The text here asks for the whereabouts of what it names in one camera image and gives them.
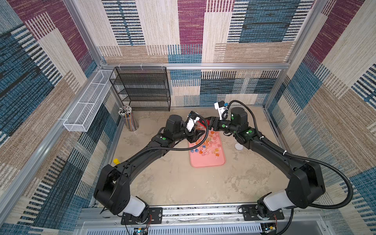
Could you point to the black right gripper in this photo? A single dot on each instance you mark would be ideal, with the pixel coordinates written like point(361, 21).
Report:
point(211, 122)

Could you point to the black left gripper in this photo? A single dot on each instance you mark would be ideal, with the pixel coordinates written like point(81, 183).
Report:
point(194, 137)

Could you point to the white jar lid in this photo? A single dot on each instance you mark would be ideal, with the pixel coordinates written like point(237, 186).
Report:
point(238, 147)

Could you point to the candy jar red lid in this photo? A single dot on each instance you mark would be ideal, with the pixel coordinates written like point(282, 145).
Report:
point(203, 124)

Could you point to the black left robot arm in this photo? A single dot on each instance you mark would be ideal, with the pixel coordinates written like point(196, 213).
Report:
point(113, 186)

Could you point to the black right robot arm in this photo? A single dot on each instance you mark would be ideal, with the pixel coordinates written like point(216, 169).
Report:
point(306, 182)

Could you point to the pile of lollipop candies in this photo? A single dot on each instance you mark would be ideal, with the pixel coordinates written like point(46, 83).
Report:
point(211, 148)

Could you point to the yellow lid jar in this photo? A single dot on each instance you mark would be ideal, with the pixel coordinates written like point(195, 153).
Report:
point(116, 161)

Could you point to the pink plastic tray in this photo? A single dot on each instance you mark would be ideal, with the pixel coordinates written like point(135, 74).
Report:
point(206, 162)

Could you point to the cup of coloured pencils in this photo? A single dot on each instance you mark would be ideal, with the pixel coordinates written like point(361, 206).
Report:
point(127, 114)

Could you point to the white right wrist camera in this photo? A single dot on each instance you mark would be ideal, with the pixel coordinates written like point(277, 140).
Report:
point(222, 108)

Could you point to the black wire shelf rack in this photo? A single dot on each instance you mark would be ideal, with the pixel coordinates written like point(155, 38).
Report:
point(142, 88)

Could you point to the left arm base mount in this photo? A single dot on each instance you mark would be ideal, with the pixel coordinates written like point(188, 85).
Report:
point(151, 215)

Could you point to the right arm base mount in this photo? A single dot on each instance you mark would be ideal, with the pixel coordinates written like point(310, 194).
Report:
point(253, 212)

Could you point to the white wire mesh basket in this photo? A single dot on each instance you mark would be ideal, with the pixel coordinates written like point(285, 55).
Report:
point(87, 107)

